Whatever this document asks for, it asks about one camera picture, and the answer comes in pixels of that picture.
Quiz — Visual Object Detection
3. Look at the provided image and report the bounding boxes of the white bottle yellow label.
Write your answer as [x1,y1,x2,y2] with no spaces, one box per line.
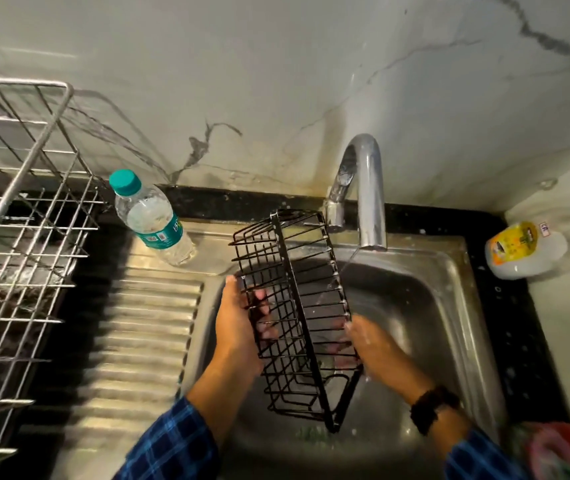
[485,221,569,281]

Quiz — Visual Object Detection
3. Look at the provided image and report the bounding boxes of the plastic water bottle teal cap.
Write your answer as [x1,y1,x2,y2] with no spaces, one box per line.
[109,169,198,267]

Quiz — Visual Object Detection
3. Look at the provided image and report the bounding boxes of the person's right hand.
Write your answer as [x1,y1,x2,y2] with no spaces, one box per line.
[326,315,418,383]

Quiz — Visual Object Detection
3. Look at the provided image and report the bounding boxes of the person's left forearm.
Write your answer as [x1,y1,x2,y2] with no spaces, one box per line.
[114,345,266,480]

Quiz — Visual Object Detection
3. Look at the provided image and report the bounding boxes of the red and green scrub pad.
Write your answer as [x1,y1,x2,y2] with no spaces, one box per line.
[512,421,570,480]

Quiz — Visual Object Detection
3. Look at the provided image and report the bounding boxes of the person's right forearm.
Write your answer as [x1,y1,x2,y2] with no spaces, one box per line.
[390,365,530,480]

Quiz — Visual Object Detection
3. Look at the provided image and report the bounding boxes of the black wire basket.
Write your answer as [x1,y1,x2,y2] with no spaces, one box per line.
[229,209,364,434]

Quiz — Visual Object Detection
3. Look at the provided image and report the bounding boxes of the person's left hand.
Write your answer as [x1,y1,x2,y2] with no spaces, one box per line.
[214,275,279,371]

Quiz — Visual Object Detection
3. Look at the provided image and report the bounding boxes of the steel wire dish rack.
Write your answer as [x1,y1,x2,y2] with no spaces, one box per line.
[0,76,106,480]

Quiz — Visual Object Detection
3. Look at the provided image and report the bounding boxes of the black wristband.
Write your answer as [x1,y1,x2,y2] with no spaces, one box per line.
[410,386,461,436]

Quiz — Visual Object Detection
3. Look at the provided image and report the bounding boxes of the stainless steel sink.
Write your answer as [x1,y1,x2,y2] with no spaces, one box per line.
[50,221,510,480]

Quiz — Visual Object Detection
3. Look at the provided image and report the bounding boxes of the chrome sink faucet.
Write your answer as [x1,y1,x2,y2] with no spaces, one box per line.
[323,134,388,252]

